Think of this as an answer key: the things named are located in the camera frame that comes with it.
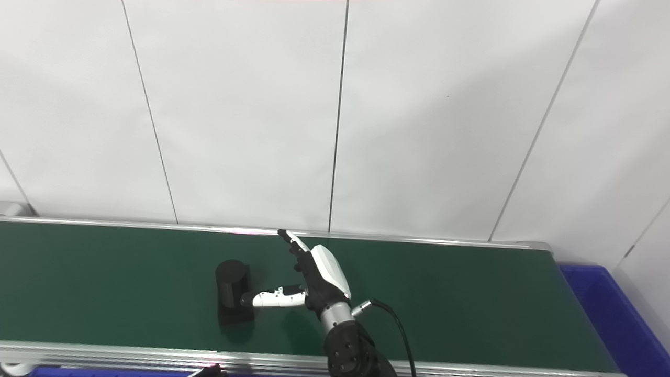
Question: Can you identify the green conveyor belt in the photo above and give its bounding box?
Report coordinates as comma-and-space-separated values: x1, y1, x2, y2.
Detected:
0, 220, 621, 374
0, 201, 630, 377

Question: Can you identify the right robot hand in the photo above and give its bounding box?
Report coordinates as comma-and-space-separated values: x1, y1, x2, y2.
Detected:
240, 228, 352, 316

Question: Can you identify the empty blue bin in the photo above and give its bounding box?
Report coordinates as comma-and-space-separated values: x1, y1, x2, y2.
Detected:
559, 264, 670, 377

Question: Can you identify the black cylinder block part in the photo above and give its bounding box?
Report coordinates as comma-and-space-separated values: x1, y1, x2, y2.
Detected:
214, 259, 258, 326

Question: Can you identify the blue bin with white parts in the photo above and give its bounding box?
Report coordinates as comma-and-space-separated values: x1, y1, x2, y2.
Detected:
29, 367, 227, 377

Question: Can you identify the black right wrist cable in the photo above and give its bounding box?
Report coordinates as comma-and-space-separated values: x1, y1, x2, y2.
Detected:
351, 298, 418, 377

